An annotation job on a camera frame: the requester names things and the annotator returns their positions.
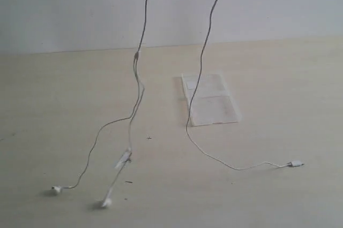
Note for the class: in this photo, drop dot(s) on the white wired earphones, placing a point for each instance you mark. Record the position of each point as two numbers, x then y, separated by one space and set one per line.
127 154

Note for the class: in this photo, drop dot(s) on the clear plastic storage case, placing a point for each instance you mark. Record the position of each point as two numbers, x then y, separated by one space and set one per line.
209 100

